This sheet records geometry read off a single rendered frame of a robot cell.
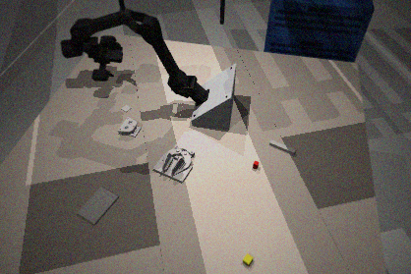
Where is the grey flat bar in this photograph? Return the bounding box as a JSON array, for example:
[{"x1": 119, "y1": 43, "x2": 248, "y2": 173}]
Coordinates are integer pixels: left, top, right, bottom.
[{"x1": 269, "y1": 140, "x2": 296, "y2": 155}]

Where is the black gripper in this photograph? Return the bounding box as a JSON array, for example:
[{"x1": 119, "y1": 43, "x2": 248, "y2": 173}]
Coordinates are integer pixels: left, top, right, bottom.
[{"x1": 88, "y1": 35, "x2": 117, "y2": 82}]

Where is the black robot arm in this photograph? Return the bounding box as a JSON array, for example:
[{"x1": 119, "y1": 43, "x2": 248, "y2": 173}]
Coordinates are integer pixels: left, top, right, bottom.
[{"x1": 60, "y1": 9, "x2": 209, "y2": 106}]

